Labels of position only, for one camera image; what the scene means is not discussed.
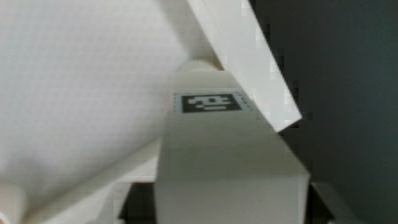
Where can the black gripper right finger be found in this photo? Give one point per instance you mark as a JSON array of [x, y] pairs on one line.
[[321, 207]]

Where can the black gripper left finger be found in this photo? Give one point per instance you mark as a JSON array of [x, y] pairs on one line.
[[138, 211]]

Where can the white desk leg with tag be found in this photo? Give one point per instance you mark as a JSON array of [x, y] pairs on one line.
[[231, 180]]

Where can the white desk top tray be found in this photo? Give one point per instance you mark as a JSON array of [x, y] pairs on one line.
[[89, 54]]

